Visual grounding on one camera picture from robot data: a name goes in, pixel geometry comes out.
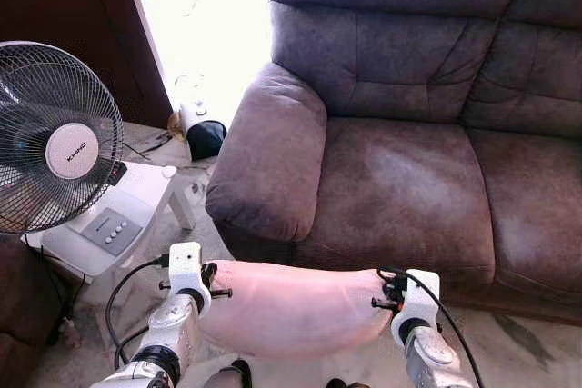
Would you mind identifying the black power strip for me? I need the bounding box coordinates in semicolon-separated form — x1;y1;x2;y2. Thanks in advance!
107;161;129;186

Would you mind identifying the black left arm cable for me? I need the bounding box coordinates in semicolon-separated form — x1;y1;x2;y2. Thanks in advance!
105;254;172;366

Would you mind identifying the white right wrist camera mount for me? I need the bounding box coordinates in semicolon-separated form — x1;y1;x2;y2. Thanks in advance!
400;270;440;323

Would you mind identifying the black bag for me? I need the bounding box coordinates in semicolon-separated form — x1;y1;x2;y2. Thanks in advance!
186;120;228;162

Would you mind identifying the black power cord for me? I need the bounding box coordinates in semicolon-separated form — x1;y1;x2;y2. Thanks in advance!
121;132;176;160

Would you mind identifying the black and white standing fan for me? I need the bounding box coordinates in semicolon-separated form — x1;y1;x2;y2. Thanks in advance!
0;40;196;280

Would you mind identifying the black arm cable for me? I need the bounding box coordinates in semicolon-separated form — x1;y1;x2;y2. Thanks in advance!
105;254;172;366
376;267;483;388

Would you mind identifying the pink cat face pillow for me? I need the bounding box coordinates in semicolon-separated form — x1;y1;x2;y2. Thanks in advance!
198;259;394;360

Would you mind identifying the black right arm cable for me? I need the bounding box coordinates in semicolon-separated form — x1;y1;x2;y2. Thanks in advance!
376;267;483;388

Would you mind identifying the small white appliance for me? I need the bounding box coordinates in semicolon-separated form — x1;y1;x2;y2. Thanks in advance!
177;100;212;137

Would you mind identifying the dark brown fabric sofa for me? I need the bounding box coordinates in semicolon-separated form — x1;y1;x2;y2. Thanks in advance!
205;0;582;325

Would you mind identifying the robot right leg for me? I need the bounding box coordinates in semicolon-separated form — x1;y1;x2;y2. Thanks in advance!
326;377;372;388

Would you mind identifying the dark brown armchair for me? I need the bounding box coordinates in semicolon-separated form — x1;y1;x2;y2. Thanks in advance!
0;234;74;388

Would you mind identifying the dark brown wooden door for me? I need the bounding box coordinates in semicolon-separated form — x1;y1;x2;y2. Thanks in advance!
0;0;174;127

